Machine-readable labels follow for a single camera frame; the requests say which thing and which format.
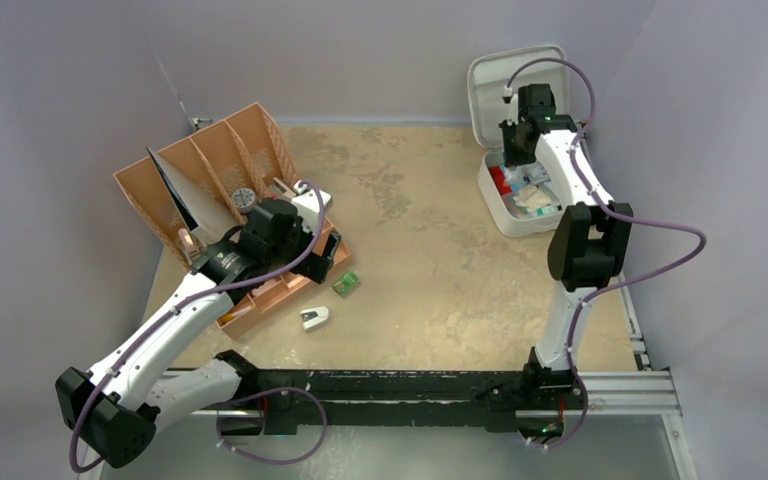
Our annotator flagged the green small box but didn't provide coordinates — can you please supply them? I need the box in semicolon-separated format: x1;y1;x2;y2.
332;270;360;298

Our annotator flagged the red first aid pouch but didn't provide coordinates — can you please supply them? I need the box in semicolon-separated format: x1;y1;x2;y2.
488;166;512;197

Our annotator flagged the white plastic bottle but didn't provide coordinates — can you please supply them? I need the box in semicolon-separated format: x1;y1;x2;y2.
534;205;563;218

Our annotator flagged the beige gauze wrap packet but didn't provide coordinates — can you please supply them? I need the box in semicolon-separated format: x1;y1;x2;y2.
514;185;553;214

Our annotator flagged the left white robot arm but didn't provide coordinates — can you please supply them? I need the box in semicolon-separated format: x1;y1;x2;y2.
55;188;341;474

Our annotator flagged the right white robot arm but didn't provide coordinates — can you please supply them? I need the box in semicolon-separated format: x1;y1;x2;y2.
500;84;632;407

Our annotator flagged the pink desk tray organizer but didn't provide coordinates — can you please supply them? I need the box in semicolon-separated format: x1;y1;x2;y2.
215;187;313;339

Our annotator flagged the blue grey tape roll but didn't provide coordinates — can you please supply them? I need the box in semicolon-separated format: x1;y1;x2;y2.
231;187;258;214

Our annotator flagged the white stapler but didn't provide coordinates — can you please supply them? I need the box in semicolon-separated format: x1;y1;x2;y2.
299;306;330;333

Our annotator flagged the grey open storage case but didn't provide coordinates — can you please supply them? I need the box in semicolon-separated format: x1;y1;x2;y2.
467;46;593;238

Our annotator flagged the dark folder in rack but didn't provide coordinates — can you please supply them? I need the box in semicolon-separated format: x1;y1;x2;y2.
146;147;240;245

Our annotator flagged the pink file organizer rack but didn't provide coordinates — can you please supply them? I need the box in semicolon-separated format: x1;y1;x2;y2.
114;103;300;266

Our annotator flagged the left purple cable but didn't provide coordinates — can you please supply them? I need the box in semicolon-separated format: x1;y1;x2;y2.
68;180;327;474

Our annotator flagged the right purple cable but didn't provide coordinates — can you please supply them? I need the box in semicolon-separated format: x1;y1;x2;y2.
504;57;708;452

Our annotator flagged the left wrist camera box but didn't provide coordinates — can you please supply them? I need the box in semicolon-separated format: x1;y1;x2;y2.
290;180;333;227

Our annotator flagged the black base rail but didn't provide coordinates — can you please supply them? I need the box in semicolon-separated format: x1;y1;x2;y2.
216;350;587;438

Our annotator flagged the base loop purple cable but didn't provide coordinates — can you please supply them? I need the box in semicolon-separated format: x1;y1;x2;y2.
214;386;329;466

